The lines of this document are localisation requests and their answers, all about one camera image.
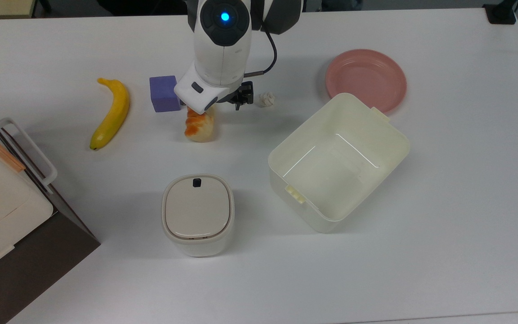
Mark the yellow banana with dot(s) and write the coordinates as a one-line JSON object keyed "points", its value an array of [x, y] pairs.
{"points": [[115, 112]]}

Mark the pink plate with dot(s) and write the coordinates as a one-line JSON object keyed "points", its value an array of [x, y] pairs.
{"points": [[364, 76]]}

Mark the white toaster oven appliance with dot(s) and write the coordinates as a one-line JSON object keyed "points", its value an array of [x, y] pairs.
{"points": [[34, 270]]}

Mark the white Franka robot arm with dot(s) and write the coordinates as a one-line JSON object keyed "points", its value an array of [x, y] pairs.
{"points": [[223, 49]]}

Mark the black camera stand base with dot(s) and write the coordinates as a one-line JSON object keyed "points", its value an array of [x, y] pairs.
{"points": [[502, 12]]}

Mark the purple cube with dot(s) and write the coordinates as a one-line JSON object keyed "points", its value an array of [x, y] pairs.
{"points": [[163, 94]]}

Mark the bread with orange topping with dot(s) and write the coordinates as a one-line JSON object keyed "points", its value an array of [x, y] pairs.
{"points": [[200, 128]]}

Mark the beige wooden furniture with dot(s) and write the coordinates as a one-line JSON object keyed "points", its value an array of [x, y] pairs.
{"points": [[0, 8]]}

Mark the crumpled white paper ball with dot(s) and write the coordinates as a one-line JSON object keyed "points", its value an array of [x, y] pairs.
{"points": [[266, 99]]}

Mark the orange latch strip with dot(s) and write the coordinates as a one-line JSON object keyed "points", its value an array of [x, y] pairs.
{"points": [[0, 152]]}

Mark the beige lidded trash can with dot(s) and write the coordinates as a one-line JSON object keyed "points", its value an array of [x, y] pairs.
{"points": [[197, 213]]}

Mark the cream plastic open bin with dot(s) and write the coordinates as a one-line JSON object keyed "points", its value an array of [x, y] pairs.
{"points": [[335, 166]]}

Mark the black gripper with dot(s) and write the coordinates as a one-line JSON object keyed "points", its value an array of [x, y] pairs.
{"points": [[243, 93]]}

